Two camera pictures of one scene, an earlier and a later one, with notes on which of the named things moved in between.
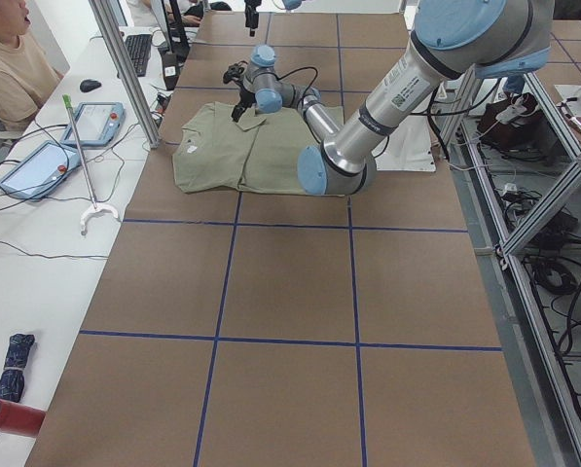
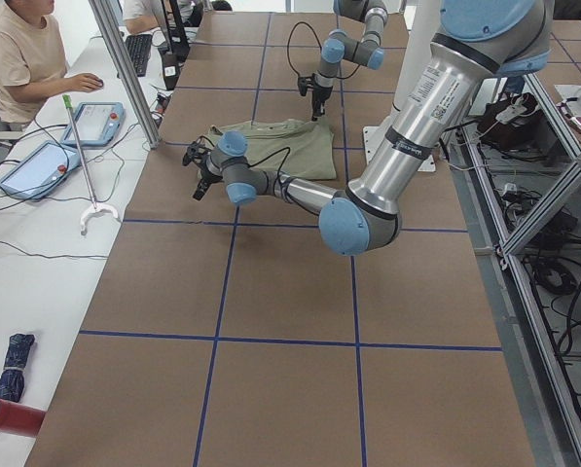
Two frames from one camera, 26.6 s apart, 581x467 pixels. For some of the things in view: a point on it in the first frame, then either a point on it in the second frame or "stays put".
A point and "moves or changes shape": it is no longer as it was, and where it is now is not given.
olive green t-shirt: [259, 153] moves or changes shape
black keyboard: [139, 48] stays put
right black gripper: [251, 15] → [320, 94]
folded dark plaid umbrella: [12, 382] stays put
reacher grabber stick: [94, 209] stays put
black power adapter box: [170, 72] stays put
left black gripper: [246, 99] → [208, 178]
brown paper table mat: [253, 330] stays put
